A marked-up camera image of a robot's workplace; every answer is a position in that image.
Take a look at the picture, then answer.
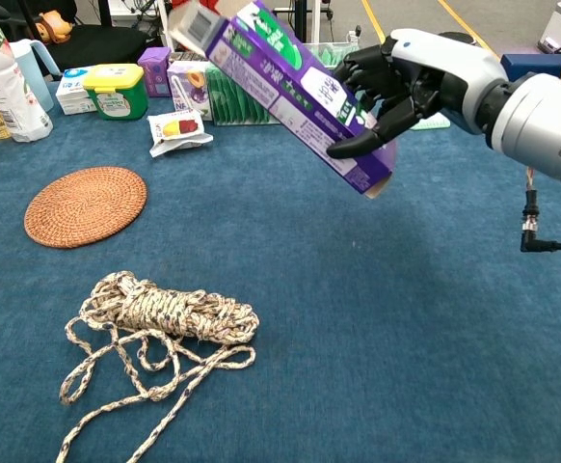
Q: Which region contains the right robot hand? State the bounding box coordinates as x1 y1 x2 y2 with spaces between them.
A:
326 28 511 161

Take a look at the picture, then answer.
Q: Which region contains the purple toothpaste box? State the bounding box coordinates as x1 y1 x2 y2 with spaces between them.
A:
167 0 400 201

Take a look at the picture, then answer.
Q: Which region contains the navy blue long box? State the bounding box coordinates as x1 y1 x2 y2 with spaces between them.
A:
499 52 561 84

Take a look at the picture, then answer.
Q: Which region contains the clear box of green sachets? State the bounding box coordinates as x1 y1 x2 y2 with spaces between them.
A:
205 41 364 127

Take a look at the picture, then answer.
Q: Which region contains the small purple box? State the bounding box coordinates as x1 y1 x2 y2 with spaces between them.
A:
137 46 173 99

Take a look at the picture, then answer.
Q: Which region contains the glass jar black lid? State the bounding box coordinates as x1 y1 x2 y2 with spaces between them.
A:
438 31 479 48

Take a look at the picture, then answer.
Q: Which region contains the mint green brush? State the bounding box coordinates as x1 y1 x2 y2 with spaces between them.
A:
411 117 452 132

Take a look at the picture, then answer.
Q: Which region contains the purple white drink carton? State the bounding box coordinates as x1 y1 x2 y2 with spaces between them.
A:
166 60 213 122

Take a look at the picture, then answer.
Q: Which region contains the white snack packet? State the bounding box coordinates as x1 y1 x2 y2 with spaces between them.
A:
147 109 214 159

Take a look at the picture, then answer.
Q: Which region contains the blue table cloth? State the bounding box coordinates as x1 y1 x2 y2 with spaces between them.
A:
0 67 561 463

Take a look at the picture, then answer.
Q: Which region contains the green container yellow lid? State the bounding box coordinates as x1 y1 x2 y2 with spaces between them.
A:
82 63 149 122

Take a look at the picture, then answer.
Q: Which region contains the white blue milk carton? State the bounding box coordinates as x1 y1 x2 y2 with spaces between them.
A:
55 66 98 117

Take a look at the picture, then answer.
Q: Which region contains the round woven rattan coaster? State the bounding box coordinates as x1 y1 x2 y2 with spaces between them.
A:
23 166 148 250

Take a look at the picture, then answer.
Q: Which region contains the brown monkey plush toy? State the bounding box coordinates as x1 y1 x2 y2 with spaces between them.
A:
34 10 74 46

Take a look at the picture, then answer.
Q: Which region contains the light blue plastic pitcher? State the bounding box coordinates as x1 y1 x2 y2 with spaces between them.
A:
8 39 64 113

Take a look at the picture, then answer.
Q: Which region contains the white label drink bottle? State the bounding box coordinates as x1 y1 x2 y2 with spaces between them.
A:
0 17 55 144

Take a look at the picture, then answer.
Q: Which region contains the white post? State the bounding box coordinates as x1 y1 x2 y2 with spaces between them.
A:
270 0 340 47

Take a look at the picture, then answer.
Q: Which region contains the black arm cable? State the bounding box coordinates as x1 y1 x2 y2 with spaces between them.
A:
520 166 561 254

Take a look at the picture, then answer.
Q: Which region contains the white frame leg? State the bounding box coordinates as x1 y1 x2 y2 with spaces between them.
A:
156 0 181 50

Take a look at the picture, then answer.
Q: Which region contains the braided beige rope bundle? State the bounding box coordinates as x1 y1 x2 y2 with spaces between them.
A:
56 270 261 463

